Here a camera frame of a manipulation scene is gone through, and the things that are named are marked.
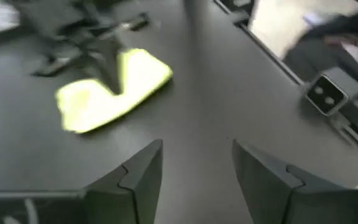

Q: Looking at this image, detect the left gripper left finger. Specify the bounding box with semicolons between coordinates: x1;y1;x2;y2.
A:
84;139;163;224

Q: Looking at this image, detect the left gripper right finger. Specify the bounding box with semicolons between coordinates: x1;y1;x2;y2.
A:
232;139;358;224

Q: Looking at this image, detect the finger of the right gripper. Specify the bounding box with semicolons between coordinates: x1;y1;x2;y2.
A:
104;40;124;94
88;46;119;94

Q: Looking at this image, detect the grey table-level camera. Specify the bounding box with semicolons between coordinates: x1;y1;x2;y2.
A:
304;67;358;118

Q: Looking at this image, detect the yellow-green microfiber towel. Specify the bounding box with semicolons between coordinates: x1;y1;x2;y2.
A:
55;47;174;134

